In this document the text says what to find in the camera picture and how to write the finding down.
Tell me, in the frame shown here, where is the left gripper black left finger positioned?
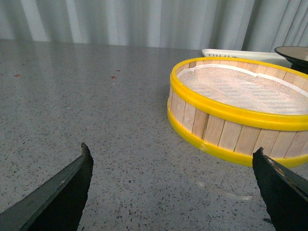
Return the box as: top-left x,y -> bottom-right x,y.
0,143 -> 93,231

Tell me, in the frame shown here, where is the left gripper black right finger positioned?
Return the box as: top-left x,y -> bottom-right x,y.
252,147 -> 308,231

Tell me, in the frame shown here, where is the beige plate with black rim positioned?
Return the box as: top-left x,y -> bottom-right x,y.
274,46 -> 308,74

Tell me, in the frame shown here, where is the cream plastic serving tray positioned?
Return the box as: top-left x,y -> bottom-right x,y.
202,49 -> 291,68

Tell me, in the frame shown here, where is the yellow-rimmed wooden steamer basket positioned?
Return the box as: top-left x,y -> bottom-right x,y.
167,57 -> 308,167

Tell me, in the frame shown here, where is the white mesh steamer liner cloth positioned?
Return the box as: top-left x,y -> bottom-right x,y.
177,64 -> 308,115

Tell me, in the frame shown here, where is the grey pleated curtain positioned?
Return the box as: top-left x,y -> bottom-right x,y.
0,0 -> 308,52

